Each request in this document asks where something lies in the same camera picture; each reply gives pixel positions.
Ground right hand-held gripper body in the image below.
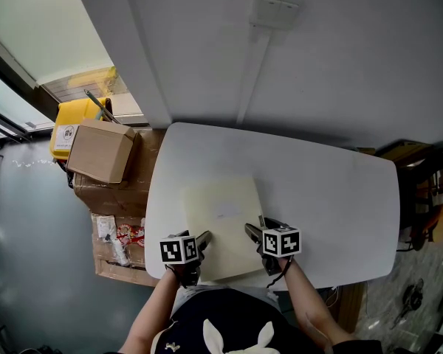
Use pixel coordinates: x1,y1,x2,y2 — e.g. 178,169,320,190
257,226,303,277

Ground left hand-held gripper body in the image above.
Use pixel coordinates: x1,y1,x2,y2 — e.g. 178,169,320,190
159,234,204,289

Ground cream envelope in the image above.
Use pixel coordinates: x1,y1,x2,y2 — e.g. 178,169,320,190
180,176,278,282

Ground person's left forearm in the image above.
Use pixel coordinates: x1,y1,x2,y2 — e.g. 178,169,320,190
120,268,182,354

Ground person's right forearm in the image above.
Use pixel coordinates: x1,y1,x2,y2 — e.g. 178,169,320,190
281,258,356,348

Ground white table top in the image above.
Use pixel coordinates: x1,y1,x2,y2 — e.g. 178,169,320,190
144,122,400,291

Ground person's grey shorts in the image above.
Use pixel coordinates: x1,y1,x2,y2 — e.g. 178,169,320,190
171,283,282,317

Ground red white snack packet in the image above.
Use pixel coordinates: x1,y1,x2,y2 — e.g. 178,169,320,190
116,218,147,249

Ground taped cardboard box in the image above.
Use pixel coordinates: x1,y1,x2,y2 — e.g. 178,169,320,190
91,212,160,288

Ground clear plastic bag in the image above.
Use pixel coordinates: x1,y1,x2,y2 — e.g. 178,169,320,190
92,214,131,267

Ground person's dark shirt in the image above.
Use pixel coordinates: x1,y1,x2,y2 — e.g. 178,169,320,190
151,288,383,354

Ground large brown cardboard box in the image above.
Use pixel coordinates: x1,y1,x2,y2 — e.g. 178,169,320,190
72,128,168,219

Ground brown wooden bench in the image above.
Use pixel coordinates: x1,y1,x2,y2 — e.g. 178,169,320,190
329,282,367,334

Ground small brown cardboard box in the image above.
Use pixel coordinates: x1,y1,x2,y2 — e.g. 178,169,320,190
66,119,142,185

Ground black trash bag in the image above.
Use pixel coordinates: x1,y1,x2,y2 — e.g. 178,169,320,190
57,159,77,190

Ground brown wooden board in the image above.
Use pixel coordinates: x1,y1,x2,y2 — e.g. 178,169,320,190
375,140,435,170

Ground orange cloth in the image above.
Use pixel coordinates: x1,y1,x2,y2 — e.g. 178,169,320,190
411,203,443,252

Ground yellow bin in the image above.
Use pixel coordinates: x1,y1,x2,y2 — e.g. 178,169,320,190
49,97,114,162

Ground white roller blind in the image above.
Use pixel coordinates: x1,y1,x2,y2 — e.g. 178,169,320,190
0,0,116,87

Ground black wrist strap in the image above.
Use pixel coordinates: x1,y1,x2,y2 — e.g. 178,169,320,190
267,255,295,289

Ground black device with cable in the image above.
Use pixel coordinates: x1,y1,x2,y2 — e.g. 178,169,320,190
393,278,426,328

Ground white cable conduit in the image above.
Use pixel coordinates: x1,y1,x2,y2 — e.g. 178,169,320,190
236,26,272,127

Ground mop handle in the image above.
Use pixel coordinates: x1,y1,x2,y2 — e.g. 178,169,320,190
83,89,121,125

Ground white wall switch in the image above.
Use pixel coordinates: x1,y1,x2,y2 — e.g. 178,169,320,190
249,0,305,31

